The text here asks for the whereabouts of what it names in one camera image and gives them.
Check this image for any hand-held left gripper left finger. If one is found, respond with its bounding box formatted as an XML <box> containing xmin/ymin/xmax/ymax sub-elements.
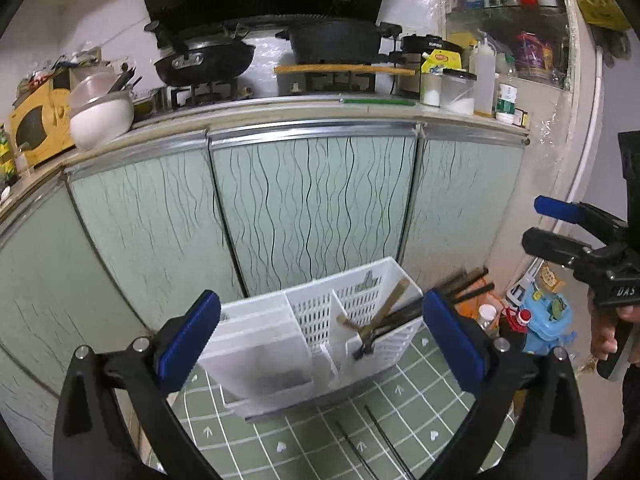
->
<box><xmin>51</xmin><ymin>289</ymin><xmax>222</xmax><ymax>480</ymax></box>

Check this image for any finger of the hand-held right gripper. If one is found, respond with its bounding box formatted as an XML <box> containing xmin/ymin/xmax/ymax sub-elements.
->
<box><xmin>533</xmin><ymin>195</ymin><xmax>629</xmax><ymax>244</ymax></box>
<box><xmin>521</xmin><ymin>227</ymin><xmax>597</xmax><ymax>272</ymax></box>

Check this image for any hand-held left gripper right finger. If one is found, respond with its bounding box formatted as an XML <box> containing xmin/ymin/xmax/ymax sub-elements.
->
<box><xmin>421</xmin><ymin>289</ymin><xmax>589</xmax><ymax>480</ymax></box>

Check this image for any black chopstick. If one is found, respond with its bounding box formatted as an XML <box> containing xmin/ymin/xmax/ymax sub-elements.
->
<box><xmin>370</xmin><ymin>282</ymin><xmax>496</xmax><ymax>341</ymax></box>
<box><xmin>385</xmin><ymin>267</ymin><xmax>490</xmax><ymax>328</ymax></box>

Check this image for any dark green chopstick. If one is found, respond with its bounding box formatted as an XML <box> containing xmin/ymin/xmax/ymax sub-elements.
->
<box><xmin>364</xmin><ymin>405</ymin><xmax>416</xmax><ymax>480</ymax></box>
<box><xmin>352</xmin><ymin>300</ymin><xmax>426</xmax><ymax>361</ymax></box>
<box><xmin>334</xmin><ymin>420</ymin><xmax>378</xmax><ymax>480</ymax></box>

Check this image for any wooden chopstick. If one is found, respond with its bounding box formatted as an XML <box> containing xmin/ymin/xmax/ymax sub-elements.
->
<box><xmin>357</xmin><ymin>279</ymin><xmax>412</xmax><ymax>346</ymax></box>
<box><xmin>336</xmin><ymin>315</ymin><xmax>376</xmax><ymax>341</ymax></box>

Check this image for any white slotted utensil holder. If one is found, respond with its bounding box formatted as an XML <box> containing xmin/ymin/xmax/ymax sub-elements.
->
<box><xmin>197</xmin><ymin>256</ymin><xmax>426</xmax><ymax>421</ymax></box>

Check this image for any person's right hand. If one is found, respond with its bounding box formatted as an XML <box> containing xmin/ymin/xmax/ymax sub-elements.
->
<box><xmin>588</xmin><ymin>285</ymin><xmax>635</xmax><ymax>362</ymax></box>

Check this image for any orange plastic bag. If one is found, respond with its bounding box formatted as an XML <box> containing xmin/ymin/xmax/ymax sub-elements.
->
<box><xmin>462</xmin><ymin>280</ymin><xmax>503</xmax><ymax>331</ymax></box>

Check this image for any dark sauce bottle red cap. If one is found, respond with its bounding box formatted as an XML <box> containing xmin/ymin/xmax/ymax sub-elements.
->
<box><xmin>500</xmin><ymin>307</ymin><xmax>533</xmax><ymax>356</ymax></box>

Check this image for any blue toy container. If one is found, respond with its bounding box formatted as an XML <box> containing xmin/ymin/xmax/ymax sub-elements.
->
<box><xmin>520</xmin><ymin>285</ymin><xmax>576</xmax><ymax>356</ymax></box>

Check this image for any white pipe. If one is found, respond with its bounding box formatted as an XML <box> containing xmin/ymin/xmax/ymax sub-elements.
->
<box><xmin>506</xmin><ymin>45</ymin><xmax>604</xmax><ymax>306</ymax></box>

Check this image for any green wavy-line cabinet door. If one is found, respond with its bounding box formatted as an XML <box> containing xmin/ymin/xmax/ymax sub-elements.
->
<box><xmin>0</xmin><ymin>177</ymin><xmax>156</xmax><ymax>401</ymax></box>
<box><xmin>400</xmin><ymin>125</ymin><xmax>528</xmax><ymax>293</ymax></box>
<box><xmin>65</xmin><ymin>130</ymin><xmax>247</xmax><ymax>333</ymax></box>
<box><xmin>209</xmin><ymin>121</ymin><xmax>420</xmax><ymax>297</ymax></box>

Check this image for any green label plastic bottle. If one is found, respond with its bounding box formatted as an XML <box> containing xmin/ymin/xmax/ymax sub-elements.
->
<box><xmin>496</xmin><ymin>55</ymin><xmax>520</xmax><ymax>117</ymax></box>

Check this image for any black-lid jar white powder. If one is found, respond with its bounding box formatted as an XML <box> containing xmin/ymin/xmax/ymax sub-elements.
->
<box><xmin>442</xmin><ymin>71</ymin><xmax>477</xmax><ymax>115</ymax></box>

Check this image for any white squeeze bottle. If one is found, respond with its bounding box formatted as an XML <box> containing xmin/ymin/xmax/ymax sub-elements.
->
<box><xmin>471</xmin><ymin>35</ymin><xmax>497</xmax><ymax>117</ymax></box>

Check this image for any red jar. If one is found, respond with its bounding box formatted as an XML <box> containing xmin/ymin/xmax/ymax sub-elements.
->
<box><xmin>515</xmin><ymin>32</ymin><xmax>554</xmax><ymax>81</ymax></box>

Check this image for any green checked tablecloth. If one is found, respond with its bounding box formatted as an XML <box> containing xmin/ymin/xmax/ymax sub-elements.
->
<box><xmin>165</xmin><ymin>320</ymin><xmax>516</xmax><ymax>480</ymax></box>

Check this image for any small jar white powder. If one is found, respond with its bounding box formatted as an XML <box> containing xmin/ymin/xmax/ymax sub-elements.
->
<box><xmin>420</xmin><ymin>71</ymin><xmax>444</xmax><ymax>108</ymax></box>

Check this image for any black kitchen appliance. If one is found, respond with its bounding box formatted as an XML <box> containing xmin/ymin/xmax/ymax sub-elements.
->
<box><xmin>399</xmin><ymin>34</ymin><xmax>466</xmax><ymax>100</ymax></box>

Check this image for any white bowl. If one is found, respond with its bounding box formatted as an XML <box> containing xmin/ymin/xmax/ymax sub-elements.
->
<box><xmin>67</xmin><ymin>71</ymin><xmax>137</xmax><ymax>152</ymax></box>

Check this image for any wooden cutting board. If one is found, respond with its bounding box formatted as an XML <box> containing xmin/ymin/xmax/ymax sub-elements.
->
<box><xmin>274</xmin><ymin>62</ymin><xmax>417</xmax><ymax>78</ymax></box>

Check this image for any gas stove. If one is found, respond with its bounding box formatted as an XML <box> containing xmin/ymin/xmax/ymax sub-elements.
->
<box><xmin>162</xmin><ymin>72</ymin><xmax>378</xmax><ymax>110</ymax></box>

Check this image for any green glass bottle yellow label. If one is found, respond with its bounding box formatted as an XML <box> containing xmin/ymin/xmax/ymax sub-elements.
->
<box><xmin>0</xmin><ymin>124</ymin><xmax>19</xmax><ymax>187</ymax></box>

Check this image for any yellow container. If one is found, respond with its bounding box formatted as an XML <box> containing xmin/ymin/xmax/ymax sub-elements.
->
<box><xmin>9</xmin><ymin>82</ymin><xmax>77</xmax><ymax>167</ymax></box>

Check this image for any black cooking pot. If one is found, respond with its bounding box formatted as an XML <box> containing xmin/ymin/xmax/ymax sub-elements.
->
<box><xmin>276</xmin><ymin>16</ymin><xmax>403</xmax><ymax>67</ymax></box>

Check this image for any black wok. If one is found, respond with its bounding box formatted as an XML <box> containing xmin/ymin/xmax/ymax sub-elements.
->
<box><xmin>144</xmin><ymin>21</ymin><xmax>257</xmax><ymax>87</ymax></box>

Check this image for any glass wall shelf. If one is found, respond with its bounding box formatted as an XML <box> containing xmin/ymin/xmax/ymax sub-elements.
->
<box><xmin>445</xmin><ymin>4</ymin><xmax>572</xmax><ymax>92</ymax></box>

